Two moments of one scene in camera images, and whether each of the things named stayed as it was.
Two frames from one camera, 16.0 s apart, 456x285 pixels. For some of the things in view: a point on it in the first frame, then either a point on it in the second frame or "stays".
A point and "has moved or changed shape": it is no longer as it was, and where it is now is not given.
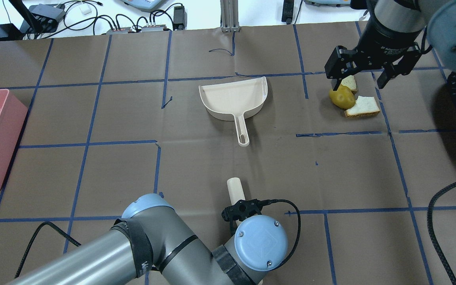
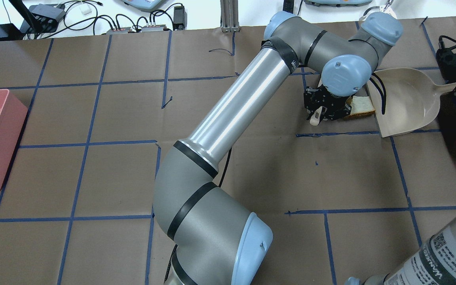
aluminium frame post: x=229 y=16 stays
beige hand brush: x=236 y=190 to x=315 y=118
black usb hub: x=48 y=16 stays
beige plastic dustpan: x=238 y=99 has moved or changed shape
